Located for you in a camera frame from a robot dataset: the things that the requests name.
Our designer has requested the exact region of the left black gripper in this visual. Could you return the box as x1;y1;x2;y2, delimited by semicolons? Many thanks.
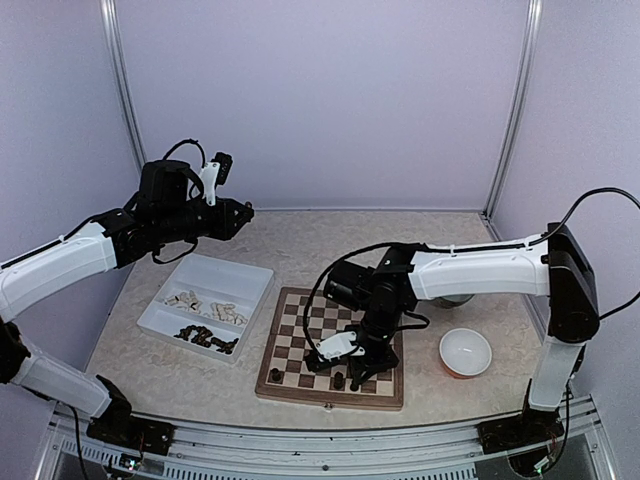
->
156;197;253;244

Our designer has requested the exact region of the dark chess knight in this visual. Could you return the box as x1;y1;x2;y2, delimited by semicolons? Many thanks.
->
333;372;345;391

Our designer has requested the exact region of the wooden chess board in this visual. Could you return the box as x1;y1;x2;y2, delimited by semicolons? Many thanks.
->
255;287;404;411

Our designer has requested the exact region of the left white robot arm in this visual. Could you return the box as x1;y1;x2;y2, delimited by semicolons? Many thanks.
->
1;152;254;445

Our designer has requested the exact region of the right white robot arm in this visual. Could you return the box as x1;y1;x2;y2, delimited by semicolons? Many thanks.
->
304;223;600;444

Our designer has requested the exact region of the pile of white chess pieces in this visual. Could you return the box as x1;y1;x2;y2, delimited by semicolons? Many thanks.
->
161;290;249;327

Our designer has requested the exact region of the pile of dark chess pieces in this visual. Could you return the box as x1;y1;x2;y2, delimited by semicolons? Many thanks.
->
174;325;239;355

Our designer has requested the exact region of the white divided plastic tray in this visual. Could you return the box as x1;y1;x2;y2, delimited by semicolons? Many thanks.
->
137;254;274;364

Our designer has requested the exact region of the white orange ceramic bowl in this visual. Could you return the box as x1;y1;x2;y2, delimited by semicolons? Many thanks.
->
439;328;493;379

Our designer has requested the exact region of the clear glass bowl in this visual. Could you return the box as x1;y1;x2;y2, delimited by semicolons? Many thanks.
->
433;294;474;309

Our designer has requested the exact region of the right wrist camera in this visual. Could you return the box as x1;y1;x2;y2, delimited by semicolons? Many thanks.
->
316;331;365;361

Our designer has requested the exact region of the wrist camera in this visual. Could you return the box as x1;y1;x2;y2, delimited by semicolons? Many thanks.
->
199;152;233;206
316;331;365;361

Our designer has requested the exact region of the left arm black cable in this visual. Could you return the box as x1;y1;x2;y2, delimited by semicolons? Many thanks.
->
152;138;209;266

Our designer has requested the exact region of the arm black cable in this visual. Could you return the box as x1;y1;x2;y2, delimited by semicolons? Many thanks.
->
299;187;640;361
152;138;209;266

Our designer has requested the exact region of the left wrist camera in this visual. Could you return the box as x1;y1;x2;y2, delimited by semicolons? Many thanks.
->
199;152;233;206

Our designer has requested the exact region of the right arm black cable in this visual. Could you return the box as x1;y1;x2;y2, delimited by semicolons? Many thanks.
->
299;187;640;361

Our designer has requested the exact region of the front aluminium rail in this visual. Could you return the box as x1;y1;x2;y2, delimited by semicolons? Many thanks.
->
33;397;619;479

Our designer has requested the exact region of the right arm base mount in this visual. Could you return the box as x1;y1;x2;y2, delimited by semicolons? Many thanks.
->
477;412;564;455

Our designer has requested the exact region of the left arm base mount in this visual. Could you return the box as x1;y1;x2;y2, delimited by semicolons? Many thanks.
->
87;416;176;456

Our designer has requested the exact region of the left aluminium frame post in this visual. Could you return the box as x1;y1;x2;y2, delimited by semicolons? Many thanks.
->
100;0;147;173

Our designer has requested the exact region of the aluminium frame post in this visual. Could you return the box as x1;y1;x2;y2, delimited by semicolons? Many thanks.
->
483;0;543;223
100;0;147;173

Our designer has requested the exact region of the right aluminium frame post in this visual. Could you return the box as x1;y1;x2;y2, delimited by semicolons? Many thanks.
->
483;0;543;223

